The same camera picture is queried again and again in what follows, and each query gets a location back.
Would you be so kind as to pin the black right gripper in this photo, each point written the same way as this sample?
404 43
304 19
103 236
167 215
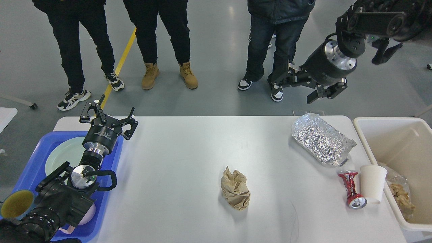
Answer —
327 66

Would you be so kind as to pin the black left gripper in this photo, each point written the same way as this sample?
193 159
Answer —
101 135

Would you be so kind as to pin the mint green plate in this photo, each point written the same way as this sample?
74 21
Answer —
70 150

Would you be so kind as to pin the aluminium foil sheet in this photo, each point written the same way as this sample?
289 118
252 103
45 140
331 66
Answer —
325 143

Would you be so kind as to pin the pink mug maroon inside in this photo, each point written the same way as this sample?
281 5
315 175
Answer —
87 217

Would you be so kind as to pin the white paper cup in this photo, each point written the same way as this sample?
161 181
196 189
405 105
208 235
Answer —
372 181

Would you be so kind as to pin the crushed red soda can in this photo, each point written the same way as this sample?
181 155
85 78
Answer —
354 200

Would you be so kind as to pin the teal mug yellow inside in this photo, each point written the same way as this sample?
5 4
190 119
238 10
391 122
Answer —
18 204

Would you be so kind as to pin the brown paper ball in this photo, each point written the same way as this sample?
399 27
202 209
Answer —
234 189

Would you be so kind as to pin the aluminium foil tray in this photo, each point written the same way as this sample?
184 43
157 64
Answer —
395 177

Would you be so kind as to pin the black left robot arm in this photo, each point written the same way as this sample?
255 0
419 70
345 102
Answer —
64 196

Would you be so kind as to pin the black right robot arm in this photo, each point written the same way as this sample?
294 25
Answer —
386 23

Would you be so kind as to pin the person in black puffer jacket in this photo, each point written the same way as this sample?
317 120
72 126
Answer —
283 19

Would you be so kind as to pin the white side table corner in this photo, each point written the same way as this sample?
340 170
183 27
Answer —
6 115

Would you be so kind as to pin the beige plastic bin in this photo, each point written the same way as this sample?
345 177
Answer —
405 145

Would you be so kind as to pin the person in black at left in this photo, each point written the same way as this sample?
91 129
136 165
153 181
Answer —
65 16

